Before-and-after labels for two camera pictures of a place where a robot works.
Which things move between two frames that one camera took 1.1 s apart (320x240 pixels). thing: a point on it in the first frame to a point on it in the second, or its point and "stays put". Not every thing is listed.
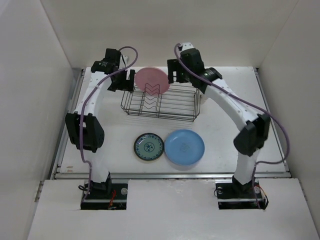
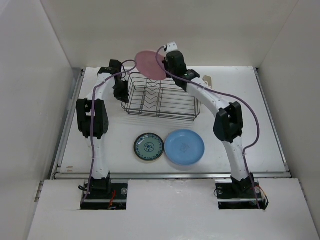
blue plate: (184, 147) stays put
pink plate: (152, 80) to (147, 62)
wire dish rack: (177, 103) stays put
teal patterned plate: (148, 146) stays put
